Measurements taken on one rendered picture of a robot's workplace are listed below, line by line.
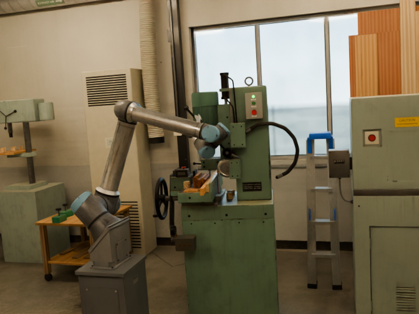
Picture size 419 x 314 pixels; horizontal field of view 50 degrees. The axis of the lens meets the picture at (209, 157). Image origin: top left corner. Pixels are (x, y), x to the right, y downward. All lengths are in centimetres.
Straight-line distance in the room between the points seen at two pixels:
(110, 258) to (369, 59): 262
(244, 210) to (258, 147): 40
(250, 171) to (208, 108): 48
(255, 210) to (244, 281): 46
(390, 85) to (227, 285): 216
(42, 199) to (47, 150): 70
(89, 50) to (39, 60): 60
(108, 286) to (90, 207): 45
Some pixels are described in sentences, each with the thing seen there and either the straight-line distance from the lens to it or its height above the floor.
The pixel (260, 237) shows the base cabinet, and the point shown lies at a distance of 285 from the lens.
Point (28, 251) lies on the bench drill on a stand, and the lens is 481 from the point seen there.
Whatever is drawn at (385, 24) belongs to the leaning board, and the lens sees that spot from 416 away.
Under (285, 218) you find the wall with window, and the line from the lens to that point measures 435.
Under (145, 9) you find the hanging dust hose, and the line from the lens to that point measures 444.
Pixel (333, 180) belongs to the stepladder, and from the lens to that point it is 350.
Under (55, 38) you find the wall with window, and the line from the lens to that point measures 508.
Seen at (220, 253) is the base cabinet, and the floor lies 49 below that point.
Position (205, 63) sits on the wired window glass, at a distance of 443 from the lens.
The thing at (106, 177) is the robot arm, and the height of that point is 103.
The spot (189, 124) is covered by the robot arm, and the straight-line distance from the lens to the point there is 246.
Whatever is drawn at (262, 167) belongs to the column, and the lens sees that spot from 287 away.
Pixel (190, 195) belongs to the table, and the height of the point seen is 89.
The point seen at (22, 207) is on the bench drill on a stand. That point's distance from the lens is 472.
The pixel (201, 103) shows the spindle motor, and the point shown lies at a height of 144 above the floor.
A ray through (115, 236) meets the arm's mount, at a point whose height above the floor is 73.
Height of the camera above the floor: 144
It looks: 7 degrees down
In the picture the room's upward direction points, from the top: 4 degrees counter-clockwise
